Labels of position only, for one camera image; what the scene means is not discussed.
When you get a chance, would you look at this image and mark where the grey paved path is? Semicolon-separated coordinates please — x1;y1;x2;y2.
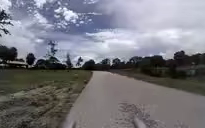
58;70;205;128

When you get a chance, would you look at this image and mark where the row of trees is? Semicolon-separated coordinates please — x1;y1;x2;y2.
24;40;205;80

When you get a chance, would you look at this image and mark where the robot's own part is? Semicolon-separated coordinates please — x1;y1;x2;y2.
133;116;148;128
61;118;77;128

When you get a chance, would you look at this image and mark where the patchy grass with sandy soil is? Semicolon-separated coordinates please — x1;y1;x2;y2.
0;68;94;128

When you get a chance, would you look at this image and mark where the low building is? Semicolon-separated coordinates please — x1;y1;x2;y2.
0;59;30;70

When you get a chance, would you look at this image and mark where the grass verge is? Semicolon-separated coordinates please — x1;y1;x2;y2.
108;68;205;98

